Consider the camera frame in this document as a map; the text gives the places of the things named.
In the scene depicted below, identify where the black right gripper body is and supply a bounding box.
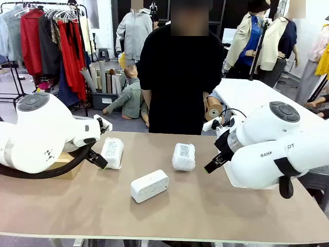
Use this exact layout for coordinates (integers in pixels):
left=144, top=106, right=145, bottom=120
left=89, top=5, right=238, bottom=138
left=214, top=128, right=239, bottom=162

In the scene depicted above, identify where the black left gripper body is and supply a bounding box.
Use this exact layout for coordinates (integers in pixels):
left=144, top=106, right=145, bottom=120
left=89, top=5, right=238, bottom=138
left=85, top=148, right=101, bottom=163

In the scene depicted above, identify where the bubble-wrapped white clock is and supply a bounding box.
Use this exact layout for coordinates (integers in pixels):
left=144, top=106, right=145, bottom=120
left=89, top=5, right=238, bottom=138
left=100, top=137, right=124, bottom=170
left=171, top=143, right=196, bottom=172

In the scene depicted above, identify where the white rectangular power strip box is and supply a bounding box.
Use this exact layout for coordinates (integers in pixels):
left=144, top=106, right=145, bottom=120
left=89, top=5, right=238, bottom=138
left=130, top=169, right=170, bottom=204

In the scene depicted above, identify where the person's right forearm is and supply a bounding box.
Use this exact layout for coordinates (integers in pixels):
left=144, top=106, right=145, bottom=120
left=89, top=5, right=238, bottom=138
left=142, top=89, right=153, bottom=128

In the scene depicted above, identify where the open cardboard box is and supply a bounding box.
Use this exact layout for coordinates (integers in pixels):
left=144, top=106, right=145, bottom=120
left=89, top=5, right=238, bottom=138
left=47, top=151, right=83, bottom=180

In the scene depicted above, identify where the brown kraft paper spool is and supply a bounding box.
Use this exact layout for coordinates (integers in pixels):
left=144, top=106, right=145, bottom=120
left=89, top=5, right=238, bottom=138
left=205, top=96, right=224, bottom=122

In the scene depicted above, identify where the white side table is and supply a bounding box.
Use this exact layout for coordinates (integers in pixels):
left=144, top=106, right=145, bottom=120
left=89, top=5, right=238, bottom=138
left=213, top=78, right=326, bottom=121

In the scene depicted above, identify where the dark grey storage bin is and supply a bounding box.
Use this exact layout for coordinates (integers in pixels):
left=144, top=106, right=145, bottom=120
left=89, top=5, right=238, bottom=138
left=91, top=91, right=123, bottom=112

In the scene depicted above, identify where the navy hanging garment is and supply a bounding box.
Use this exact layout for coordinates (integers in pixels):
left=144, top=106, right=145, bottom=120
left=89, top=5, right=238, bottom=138
left=58, top=61, right=80, bottom=108

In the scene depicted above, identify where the child mannequin green jacket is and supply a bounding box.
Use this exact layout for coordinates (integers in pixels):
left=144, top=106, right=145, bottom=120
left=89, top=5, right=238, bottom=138
left=102, top=64, right=150, bottom=128

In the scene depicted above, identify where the slanted grey paper roll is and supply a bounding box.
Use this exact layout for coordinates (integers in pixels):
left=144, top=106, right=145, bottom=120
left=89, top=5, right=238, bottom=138
left=80, top=67, right=97, bottom=93

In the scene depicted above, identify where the white paper roll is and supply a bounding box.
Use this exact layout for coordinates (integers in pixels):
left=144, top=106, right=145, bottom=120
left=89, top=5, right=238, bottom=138
left=114, top=73, right=123, bottom=95

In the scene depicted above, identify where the cream paper roll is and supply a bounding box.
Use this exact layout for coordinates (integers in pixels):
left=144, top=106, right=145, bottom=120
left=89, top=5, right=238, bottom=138
left=89, top=63, right=100, bottom=92

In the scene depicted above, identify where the tall grey paper roll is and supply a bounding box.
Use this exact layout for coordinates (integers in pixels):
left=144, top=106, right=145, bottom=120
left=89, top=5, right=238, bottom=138
left=99, top=60, right=107, bottom=94

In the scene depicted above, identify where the person in black shirt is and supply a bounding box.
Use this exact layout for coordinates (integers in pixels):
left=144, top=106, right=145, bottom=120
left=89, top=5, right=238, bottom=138
left=140, top=0, right=225, bottom=136

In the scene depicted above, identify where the red dress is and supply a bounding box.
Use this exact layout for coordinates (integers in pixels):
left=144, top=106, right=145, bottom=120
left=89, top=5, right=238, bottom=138
left=57, top=20, right=88, bottom=101

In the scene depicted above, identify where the small grey step stool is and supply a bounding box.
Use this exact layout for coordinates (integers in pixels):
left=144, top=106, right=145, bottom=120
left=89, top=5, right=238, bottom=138
left=97, top=47, right=111, bottom=62

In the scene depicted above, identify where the black tripod stand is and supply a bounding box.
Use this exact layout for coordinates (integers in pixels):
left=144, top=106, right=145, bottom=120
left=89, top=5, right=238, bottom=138
left=248, top=18, right=270, bottom=81

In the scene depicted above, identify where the mannequin in grey skirt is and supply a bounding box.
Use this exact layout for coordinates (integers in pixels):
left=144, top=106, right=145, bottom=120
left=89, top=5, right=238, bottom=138
left=295, top=24, right=329, bottom=105

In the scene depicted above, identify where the black plastic stool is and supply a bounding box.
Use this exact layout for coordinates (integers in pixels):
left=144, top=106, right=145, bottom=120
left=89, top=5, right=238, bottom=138
left=299, top=167, right=329, bottom=206

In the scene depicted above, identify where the mannequin beige coat blue shirt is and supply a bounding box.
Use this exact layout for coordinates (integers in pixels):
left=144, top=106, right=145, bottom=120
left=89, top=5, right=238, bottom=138
left=223, top=0, right=270, bottom=79

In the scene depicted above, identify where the white computer monitor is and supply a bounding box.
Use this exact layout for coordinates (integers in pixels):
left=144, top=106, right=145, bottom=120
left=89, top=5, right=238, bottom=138
left=222, top=27, right=239, bottom=44

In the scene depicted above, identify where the mannequin cream jacket navy top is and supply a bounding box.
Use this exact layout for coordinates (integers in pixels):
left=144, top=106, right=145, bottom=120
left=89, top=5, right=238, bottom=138
left=258, top=0, right=300, bottom=87

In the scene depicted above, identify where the black hanging garment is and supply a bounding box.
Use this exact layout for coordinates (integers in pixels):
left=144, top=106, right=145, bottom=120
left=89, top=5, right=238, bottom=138
left=38, top=15, right=62, bottom=78

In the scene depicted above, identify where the cream hanging garment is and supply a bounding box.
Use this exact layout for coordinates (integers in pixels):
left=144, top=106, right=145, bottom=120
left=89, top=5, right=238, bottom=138
left=78, top=15, right=96, bottom=56

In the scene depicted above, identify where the red coat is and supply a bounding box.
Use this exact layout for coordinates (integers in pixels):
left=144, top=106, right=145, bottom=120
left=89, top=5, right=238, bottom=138
left=20, top=9, right=46, bottom=77

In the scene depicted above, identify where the yellow garment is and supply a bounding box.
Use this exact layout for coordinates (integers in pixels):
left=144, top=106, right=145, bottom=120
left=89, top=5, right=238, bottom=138
left=315, top=42, right=329, bottom=80

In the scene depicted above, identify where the pale blue jacket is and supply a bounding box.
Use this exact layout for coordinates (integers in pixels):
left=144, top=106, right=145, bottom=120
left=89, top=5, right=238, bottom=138
left=0, top=5, right=25, bottom=62

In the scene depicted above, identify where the black metal clothes rack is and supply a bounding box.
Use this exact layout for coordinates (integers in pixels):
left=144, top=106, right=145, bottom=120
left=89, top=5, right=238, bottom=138
left=0, top=2, right=89, bottom=116

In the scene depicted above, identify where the black left arm hose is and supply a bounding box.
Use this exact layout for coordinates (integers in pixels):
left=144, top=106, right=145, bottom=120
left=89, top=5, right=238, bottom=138
left=0, top=143, right=97, bottom=180

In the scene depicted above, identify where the black arm hose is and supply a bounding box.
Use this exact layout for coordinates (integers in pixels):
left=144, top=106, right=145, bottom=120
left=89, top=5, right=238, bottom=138
left=273, top=156, right=306, bottom=199
left=0, top=143, right=97, bottom=180

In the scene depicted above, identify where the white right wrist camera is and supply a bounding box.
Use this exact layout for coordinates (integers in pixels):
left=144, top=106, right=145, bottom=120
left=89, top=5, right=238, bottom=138
left=202, top=116, right=223, bottom=132

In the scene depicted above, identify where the black right arm hose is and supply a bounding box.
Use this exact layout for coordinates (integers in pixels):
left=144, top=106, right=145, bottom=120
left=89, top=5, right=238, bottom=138
left=273, top=156, right=306, bottom=199

